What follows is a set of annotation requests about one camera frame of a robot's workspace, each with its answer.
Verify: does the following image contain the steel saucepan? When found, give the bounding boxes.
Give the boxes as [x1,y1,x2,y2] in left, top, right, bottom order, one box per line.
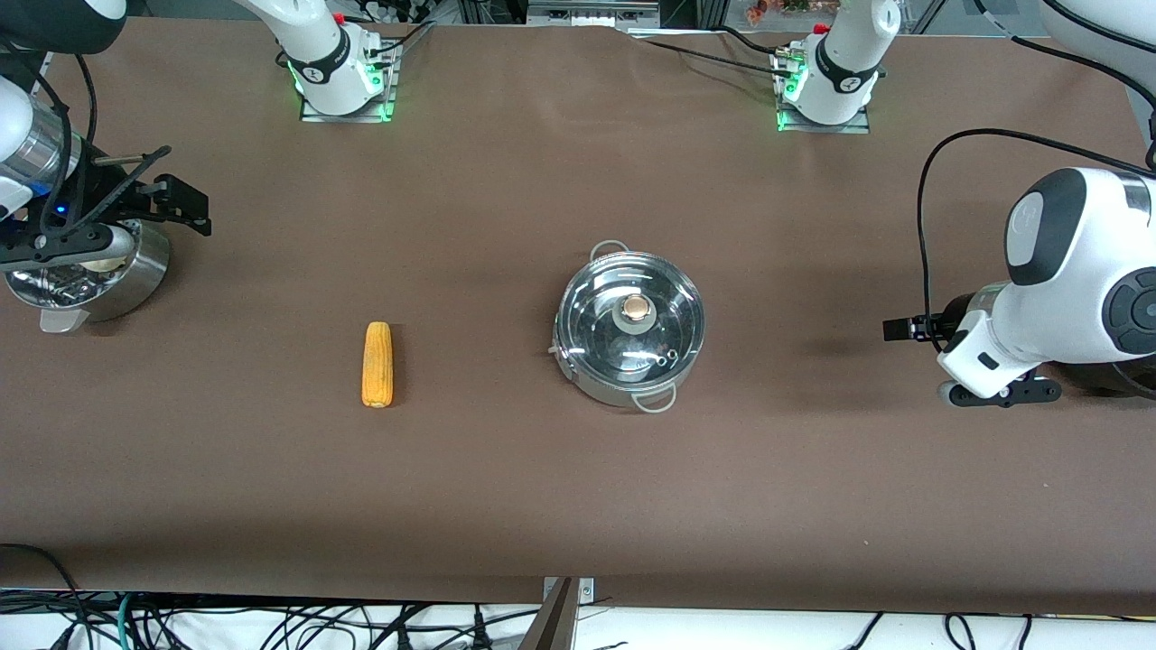
[5,221,171,335]

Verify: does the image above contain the white power strip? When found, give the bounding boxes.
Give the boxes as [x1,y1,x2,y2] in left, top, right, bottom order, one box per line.
[359,0,436,24]

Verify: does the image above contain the steel pot with loop handles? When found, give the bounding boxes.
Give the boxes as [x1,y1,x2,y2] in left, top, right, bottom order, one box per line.
[549,239,707,416]

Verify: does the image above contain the brown table cover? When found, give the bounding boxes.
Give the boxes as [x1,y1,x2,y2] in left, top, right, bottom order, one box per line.
[0,16,1156,617]

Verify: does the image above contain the grey camera pole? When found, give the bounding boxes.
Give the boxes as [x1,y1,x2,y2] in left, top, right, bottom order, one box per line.
[517,578,581,650]

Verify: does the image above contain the orange background clutter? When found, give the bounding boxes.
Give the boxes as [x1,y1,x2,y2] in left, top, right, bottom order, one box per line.
[745,0,816,24]

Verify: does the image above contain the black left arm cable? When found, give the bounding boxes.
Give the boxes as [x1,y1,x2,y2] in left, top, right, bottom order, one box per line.
[917,0,1156,353]

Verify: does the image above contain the glass pot lid with knob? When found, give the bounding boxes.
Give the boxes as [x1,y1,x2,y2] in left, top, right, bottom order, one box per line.
[555,253,705,380]

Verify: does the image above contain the yellow corn cob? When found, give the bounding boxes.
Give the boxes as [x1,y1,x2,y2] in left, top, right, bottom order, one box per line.
[361,321,396,409]

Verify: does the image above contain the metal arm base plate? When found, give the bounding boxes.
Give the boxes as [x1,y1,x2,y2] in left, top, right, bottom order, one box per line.
[301,41,398,124]
[777,54,872,135]

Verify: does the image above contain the black base cable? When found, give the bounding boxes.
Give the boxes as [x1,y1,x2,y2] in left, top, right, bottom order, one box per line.
[366,23,436,59]
[709,25,787,57]
[637,36,796,79]

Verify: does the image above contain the black rice cooker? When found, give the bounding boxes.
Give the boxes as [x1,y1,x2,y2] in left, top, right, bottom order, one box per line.
[1039,357,1156,403]

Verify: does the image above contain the aluminium frame rail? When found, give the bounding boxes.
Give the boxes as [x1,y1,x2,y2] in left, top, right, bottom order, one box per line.
[526,0,662,28]

